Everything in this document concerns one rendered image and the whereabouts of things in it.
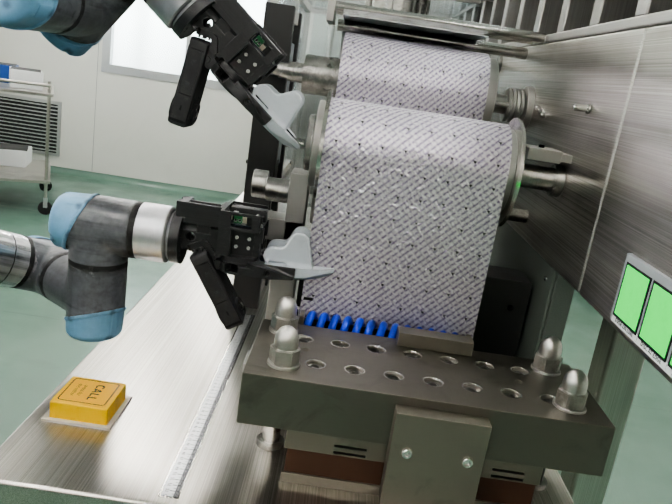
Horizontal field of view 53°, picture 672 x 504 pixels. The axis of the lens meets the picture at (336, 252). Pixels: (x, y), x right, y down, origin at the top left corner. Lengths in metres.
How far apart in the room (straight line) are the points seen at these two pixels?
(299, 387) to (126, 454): 0.22
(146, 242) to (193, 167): 5.79
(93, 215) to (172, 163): 5.81
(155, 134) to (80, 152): 0.76
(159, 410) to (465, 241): 0.45
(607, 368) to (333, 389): 0.55
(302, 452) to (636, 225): 0.42
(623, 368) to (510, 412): 0.43
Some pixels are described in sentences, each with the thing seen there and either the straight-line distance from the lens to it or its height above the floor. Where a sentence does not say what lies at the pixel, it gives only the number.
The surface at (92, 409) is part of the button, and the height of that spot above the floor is 0.92.
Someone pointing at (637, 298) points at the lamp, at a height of 1.19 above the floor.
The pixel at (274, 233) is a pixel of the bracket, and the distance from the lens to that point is 0.95.
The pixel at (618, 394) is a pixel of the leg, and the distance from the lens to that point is 1.17.
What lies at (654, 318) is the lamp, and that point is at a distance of 0.64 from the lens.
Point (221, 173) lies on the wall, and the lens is 6.60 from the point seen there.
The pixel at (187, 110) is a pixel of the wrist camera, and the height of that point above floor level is 1.27.
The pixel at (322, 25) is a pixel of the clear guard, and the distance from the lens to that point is 1.88.
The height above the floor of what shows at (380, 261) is 1.12.
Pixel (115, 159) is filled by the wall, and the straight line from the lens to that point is 6.86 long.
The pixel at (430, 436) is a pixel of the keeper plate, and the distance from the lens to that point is 0.73.
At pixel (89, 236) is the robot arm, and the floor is 1.10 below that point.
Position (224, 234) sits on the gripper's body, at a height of 1.13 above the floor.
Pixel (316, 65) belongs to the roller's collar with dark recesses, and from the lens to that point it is 1.13.
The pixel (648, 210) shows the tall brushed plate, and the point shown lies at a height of 1.26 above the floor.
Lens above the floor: 1.35
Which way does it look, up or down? 15 degrees down
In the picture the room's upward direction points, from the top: 9 degrees clockwise
